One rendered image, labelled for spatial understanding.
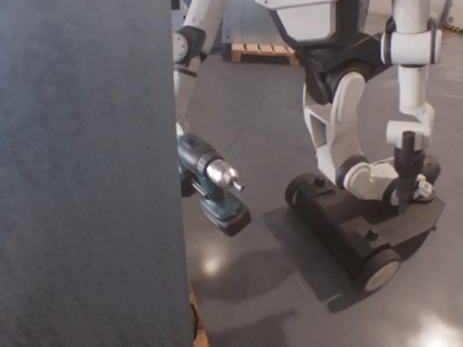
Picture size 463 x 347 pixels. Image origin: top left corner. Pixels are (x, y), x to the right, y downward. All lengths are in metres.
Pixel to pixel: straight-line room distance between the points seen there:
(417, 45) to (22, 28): 0.73
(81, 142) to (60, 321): 0.31
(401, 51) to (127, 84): 0.64
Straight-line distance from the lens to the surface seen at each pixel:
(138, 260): 0.45
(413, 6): 0.79
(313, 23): 0.78
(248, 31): 4.17
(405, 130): 0.95
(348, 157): 1.10
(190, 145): 0.61
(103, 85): 0.31
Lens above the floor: 1.06
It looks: 33 degrees down
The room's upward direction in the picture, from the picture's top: 3 degrees clockwise
